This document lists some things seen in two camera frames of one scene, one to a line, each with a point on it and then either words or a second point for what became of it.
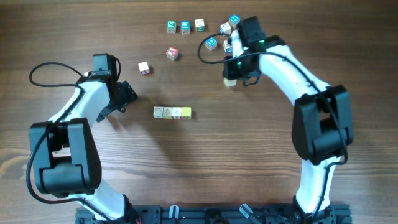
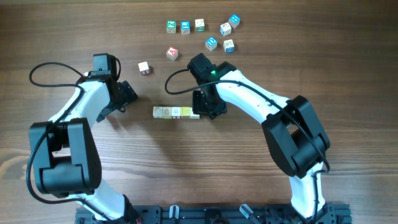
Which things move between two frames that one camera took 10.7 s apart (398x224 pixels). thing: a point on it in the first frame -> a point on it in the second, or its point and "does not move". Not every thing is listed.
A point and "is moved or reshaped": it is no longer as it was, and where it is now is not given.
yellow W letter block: [186, 112] does not move
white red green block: [176, 112] does not move
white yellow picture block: [229, 83] is moved or reshaped
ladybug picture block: [167, 112] does not move
